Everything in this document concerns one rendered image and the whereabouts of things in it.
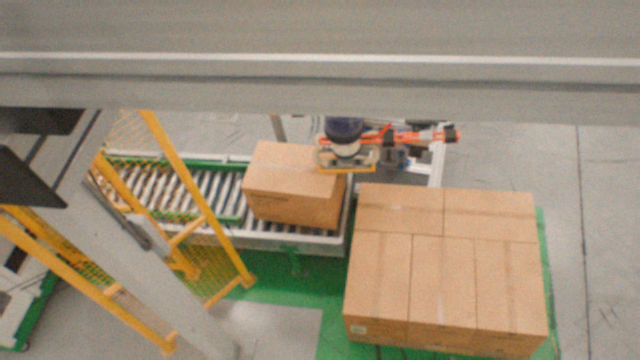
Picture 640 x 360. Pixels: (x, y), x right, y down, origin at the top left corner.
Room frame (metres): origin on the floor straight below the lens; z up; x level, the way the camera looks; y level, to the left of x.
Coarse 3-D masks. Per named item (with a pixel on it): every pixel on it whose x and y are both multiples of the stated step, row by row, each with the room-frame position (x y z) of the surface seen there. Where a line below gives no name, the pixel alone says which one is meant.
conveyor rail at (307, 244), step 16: (48, 224) 2.17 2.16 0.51; (160, 224) 1.91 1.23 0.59; (192, 240) 1.81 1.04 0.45; (208, 240) 1.76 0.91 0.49; (240, 240) 1.69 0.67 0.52; (256, 240) 1.65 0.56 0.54; (272, 240) 1.62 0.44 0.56; (288, 240) 1.58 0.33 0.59; (304, 240) 1.55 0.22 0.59; (320, 240) 1.53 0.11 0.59; (336, 240) 1.50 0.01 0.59
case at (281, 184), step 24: (264, 144) 2.15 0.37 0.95; (288, 144) 2.11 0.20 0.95; (264, 168) 1.94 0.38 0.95; (288, 168) 1.90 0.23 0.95; (312, 168) 1.86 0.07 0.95; (264, 192) 1.77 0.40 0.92; (288, 192) 1.71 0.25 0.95; (312, 192) 1.68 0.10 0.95; (336, 192) 1.72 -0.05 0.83; (264, 216) 1.80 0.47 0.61; (288, 216) 1.73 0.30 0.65; (312, 216) 1.66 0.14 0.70; (336, 216) 1.65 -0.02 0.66
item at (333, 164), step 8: (328, 160) 1.74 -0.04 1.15; (336, 160) 1.72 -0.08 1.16; (360, 160) 1.69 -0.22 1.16; (320, 168) 1.70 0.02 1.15; (328, 168) 1.68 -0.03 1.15; (336, 168) 1.67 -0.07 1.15; (344, 168) 1.66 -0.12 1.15; (352, 168) 1.65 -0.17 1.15; (360, 168) 1.64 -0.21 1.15; (368, 168) 1.63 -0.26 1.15
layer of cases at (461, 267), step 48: (384, 192) 1.84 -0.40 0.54; (432, 192) 1.76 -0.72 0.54; (480, 192) 1.69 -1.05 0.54; (384, 240) 1.46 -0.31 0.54; (432, 240) 1.39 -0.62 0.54; (480, 240) 1.33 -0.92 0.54; (528, 240) 1.26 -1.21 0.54; (384, 288) 1.13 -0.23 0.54; (432, 288) 1.07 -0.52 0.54; (480, 288) 1.01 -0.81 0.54; (528, 288) 0.95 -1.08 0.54; (384, 336) 0.94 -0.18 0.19; (432, 336) 0.85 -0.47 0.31; (480, 336) 0.77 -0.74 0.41; (528, 336) 0.69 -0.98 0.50
